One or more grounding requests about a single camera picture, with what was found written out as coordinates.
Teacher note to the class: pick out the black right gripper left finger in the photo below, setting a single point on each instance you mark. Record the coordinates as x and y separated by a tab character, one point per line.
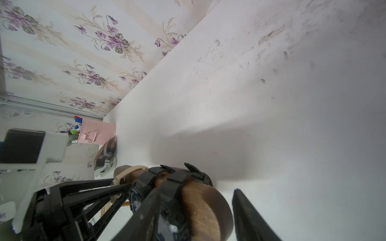
143	225

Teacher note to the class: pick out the brown and white stapler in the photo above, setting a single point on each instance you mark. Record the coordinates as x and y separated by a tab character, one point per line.
105	160

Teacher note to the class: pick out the beige strap watch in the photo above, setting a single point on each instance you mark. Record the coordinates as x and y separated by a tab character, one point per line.
127	175

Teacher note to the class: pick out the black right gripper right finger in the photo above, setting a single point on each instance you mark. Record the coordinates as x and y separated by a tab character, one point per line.
249	224

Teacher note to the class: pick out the brown wooden watch stand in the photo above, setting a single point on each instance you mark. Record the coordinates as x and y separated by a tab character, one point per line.
209	213

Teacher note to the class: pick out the pens in cup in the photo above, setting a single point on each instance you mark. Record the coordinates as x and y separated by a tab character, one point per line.
72	130

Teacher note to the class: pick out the black digital watch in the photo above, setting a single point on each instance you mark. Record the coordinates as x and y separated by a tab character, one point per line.
141	188
173	223

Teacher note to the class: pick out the pink pen cup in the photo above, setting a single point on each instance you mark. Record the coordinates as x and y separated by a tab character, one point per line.
95	132

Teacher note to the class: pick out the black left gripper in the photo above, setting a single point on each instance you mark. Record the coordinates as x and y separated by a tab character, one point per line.
73	211

